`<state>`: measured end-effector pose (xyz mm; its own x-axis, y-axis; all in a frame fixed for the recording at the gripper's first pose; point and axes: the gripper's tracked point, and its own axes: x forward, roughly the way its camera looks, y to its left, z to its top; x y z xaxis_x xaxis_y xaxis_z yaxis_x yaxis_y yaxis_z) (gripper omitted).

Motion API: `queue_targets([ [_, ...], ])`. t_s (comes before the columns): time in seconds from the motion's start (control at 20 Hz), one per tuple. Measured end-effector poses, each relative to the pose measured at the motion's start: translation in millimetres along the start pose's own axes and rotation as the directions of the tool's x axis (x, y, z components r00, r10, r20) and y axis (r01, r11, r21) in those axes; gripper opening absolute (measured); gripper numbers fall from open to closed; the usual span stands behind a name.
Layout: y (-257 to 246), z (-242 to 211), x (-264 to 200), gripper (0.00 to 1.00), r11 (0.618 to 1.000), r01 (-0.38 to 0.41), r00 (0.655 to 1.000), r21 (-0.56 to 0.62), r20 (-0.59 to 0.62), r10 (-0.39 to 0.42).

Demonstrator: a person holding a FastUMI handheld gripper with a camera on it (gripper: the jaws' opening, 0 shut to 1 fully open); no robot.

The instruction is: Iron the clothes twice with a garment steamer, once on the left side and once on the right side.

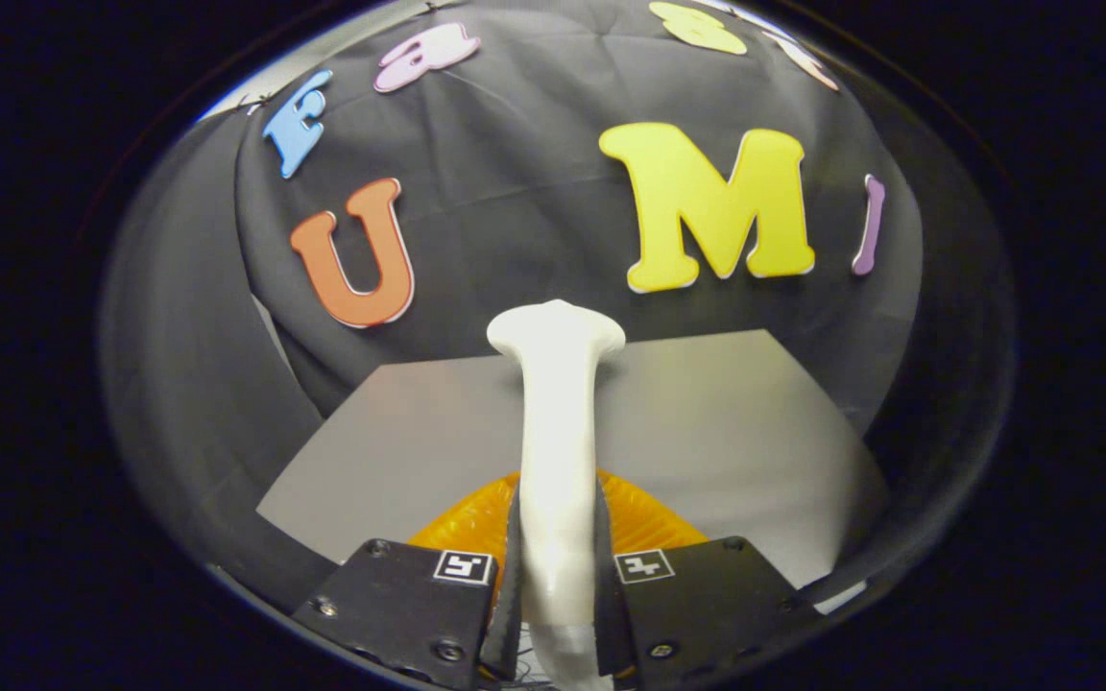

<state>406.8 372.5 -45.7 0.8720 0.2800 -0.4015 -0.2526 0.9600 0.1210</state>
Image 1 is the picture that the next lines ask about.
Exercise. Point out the white garment steamer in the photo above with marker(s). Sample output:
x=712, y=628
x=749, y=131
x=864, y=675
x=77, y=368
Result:
x=558, y=432

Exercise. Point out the black backdrop cloth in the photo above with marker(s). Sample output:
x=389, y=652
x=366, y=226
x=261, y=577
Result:
x=515, y=192

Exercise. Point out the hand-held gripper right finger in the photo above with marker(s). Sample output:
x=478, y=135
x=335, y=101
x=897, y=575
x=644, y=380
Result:
x=697, y=614

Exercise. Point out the grey drawer cabinet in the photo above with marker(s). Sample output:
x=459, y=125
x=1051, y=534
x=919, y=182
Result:
x=707, y=432

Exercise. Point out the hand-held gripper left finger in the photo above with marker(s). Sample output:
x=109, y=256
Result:
x=390, y=605

